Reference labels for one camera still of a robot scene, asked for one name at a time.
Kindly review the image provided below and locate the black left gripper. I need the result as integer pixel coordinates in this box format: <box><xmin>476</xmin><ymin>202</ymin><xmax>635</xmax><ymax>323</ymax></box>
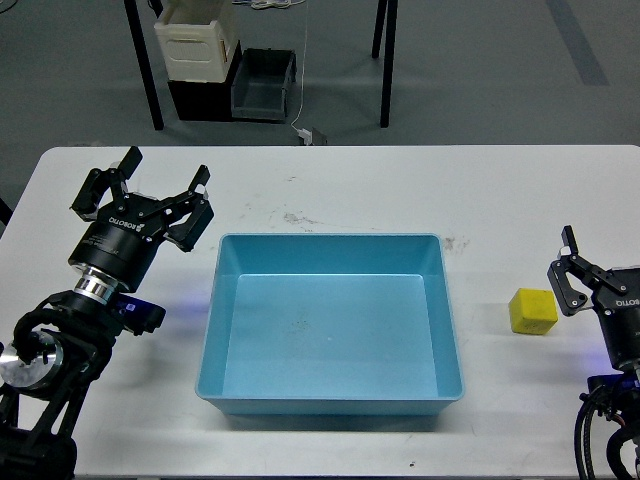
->
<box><xmin>68</xmin><ymin>146</ymin><xmax>214</xmax><ymax>292</ymax></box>

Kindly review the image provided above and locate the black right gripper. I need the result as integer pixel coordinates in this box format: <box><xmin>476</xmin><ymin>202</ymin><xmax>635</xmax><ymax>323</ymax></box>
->
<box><xmin>547</xmin><ymin>225</ymin><xmax>639</xmax><ymax>371</ymax></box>

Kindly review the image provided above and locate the yellow block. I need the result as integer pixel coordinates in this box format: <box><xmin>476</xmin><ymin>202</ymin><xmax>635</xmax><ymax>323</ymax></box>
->
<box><xmin>508</xmin><ymin>288</ymin><xmax>558</xmax><ymax>335</ymax></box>

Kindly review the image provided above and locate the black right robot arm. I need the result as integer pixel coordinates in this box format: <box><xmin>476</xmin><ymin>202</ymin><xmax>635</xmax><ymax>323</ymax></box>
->
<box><xmin>547</xmin><ymin>225</ymin><xmax>639</xmax><ymax>479</ymax></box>

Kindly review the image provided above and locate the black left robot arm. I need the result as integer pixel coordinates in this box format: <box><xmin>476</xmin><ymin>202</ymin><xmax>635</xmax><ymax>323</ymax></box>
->
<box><xmin>1</xmin><ymin>147</ymin><xmax>214</xmax><ymax>479</ymax></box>

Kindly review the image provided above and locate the black box under crate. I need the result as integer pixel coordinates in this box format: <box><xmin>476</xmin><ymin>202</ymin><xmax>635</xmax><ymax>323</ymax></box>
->
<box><xmin>168</xmin><ymin>42</ymin><xmax>242</xmax><ymax>122</ymax></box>

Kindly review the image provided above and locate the blue plastic box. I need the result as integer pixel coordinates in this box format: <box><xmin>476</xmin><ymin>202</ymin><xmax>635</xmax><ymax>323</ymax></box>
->
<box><xmin>195</xmin><ymin>233</ymin><xmax>465</xmax><ymax>416</ymax></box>

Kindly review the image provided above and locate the grey open bin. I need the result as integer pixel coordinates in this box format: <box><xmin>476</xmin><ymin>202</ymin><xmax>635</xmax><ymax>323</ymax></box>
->
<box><xmin>231</xmin><ymin>48</ymin><xmax>297</xmax><ymax>123</ymax></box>

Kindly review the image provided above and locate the white power adapter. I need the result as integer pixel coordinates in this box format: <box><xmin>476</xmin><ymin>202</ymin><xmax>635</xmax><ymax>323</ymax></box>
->
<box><xmin>297</xmin><ymin>128</ymin><xmax>328</xmax><ymax>146</ymax></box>

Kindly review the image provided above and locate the cream plastic crate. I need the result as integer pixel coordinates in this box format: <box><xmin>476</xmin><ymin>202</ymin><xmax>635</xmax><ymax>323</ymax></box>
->
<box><xmin>154</xmin><ymin>0</ymin><xmax>239</xmax><ymax>83</ymax></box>

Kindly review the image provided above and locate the black table leg left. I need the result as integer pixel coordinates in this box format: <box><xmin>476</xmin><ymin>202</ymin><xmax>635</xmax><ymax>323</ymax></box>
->
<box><xmin>123</xmin><ymin>0</ymin><xmax>164</xmax><ymax>131</ymax></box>

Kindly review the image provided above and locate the black table leg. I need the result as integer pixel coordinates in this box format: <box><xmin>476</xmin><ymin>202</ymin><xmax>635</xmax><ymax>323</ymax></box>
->
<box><xmin>371</xmin><ymin>0</ymin><xmax>399</xmax><ymax>128</ymax></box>
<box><xmin>123</xmin><ymin>0</ymin><xmax>164</xmax><ymax>131</ymax></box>

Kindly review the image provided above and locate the black table leg right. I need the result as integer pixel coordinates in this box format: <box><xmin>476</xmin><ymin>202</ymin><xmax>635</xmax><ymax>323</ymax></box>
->
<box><xmin>371</xmin><ymin>0</ymin><xmax>399</xmax><ymax>128</ymax></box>

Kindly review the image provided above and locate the white hanging cable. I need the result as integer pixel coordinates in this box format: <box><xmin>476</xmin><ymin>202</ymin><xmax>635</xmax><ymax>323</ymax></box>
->
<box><xmin>291</xmin><ymin>0</ymin><xmax>309</xmax><ymax>134</ymax></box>

